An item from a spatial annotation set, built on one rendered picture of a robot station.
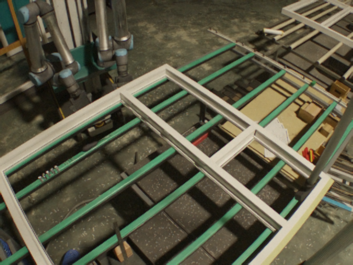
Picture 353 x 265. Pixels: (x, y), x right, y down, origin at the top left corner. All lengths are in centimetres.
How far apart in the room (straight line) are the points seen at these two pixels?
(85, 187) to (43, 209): 45
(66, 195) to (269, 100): 199
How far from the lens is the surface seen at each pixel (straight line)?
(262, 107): 245
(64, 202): 271
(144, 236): 177
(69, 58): 229
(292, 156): 177
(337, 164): 272
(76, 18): 269
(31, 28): 222
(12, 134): 355
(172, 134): 173
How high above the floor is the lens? 222
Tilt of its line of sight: 47 degrees down
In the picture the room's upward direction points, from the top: straight up
